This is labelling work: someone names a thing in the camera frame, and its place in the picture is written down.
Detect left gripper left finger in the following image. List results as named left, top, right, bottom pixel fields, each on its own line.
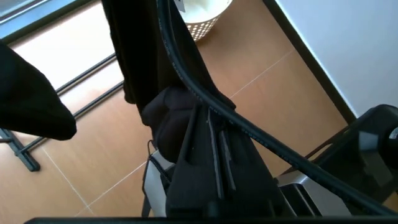
left=165, top=104, right=225, bottom=218

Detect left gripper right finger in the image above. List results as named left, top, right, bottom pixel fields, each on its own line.
left=217, top=123, right=297, bottom=218

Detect black garment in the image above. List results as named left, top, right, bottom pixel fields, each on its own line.
left=100, top=0, right=238, bottom=165

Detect black shorts with white cords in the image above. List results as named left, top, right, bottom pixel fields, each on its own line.
left=0, top=41, right=78, bottom=142

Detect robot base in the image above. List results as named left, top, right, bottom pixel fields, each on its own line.
left=141, top=103, right=398, bottom=218

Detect black clothes rack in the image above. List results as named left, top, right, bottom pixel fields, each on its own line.
left=0, top=52, right=126, bottom=173

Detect white laundry basket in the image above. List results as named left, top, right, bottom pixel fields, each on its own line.
left=178, top=0, right=234, bottom=42

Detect window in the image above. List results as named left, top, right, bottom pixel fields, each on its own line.
left=0, top=0, right=95, bottom=45

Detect black cable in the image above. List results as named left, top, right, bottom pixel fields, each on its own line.
left=156, top=0, right=398, bottom=216

